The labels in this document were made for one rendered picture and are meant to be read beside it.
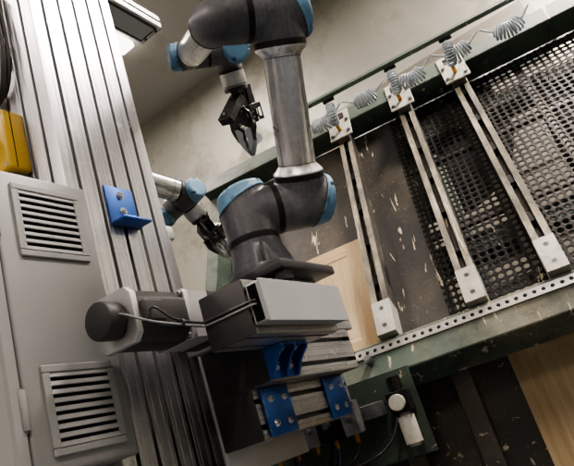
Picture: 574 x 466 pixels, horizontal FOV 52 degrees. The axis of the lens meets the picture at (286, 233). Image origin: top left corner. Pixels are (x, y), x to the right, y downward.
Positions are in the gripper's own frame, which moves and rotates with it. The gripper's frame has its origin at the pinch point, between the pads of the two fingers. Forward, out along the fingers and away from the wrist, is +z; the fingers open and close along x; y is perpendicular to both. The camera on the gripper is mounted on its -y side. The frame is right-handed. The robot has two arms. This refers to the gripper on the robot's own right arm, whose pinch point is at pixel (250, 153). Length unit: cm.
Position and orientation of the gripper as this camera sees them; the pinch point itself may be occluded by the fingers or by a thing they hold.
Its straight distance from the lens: 182.3
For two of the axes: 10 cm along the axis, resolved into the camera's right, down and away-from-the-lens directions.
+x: -8.0, 0.7, 5.9
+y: 5.3, -3.8, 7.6
